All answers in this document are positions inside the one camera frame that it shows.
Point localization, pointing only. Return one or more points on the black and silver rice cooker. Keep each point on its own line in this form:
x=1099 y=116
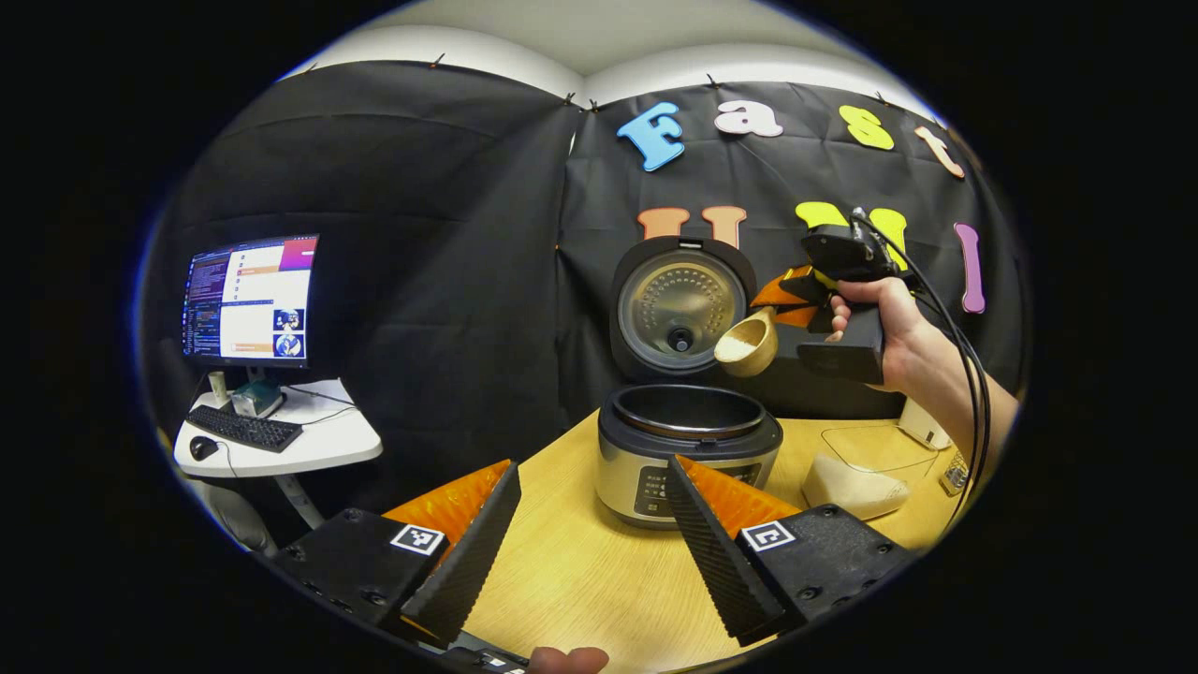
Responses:
x=646 y=449

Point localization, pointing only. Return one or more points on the computer monitor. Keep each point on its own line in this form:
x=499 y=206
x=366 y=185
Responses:
x=248 y=300

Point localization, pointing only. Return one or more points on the clear container of rice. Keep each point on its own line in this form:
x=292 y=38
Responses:
x=852 y=487

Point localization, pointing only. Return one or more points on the white side table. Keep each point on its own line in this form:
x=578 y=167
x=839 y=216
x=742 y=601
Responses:
x=328 y=440

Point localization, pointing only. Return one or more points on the black backdrop cloth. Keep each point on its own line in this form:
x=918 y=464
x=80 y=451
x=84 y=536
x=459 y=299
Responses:
x=421 y=281

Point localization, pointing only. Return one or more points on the white toaster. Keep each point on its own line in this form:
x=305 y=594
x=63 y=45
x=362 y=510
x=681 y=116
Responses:
x=922 y=426

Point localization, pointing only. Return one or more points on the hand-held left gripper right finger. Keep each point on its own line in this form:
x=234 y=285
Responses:
x=711 y=552

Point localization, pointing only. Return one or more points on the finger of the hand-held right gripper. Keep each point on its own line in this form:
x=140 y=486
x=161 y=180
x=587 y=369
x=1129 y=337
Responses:
x=781 y=290
x=797 y=316

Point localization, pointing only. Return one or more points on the black keyboard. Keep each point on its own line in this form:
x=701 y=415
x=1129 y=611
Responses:
x=245 y=429

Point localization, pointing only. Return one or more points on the small white cup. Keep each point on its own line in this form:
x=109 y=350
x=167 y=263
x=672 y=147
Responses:
x=218 y=388

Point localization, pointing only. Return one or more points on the black computer mouse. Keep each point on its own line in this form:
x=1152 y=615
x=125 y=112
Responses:
x=203 y=447

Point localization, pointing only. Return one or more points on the wooden spoon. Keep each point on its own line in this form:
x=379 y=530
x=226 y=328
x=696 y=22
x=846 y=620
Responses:
x=749 y=351

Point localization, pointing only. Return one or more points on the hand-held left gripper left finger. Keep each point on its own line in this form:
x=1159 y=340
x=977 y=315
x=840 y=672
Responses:
x=468 y=562

